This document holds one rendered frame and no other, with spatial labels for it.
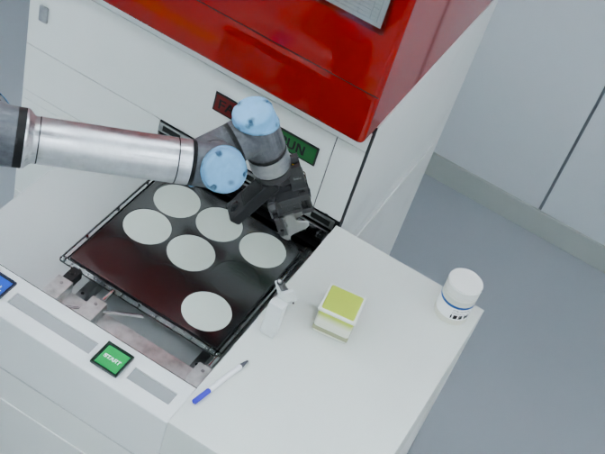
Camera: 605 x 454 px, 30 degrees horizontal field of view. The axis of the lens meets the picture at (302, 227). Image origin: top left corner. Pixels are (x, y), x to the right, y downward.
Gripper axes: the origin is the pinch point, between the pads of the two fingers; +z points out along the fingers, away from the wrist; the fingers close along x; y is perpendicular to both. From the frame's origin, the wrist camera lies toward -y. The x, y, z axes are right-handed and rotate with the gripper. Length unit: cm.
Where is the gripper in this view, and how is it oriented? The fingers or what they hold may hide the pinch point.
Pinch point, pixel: (284, 235)
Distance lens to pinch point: 221.3
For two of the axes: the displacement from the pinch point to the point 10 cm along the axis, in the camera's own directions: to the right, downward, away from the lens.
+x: -1.9, -7.5, 6.4
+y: 9.6, -2.8, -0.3
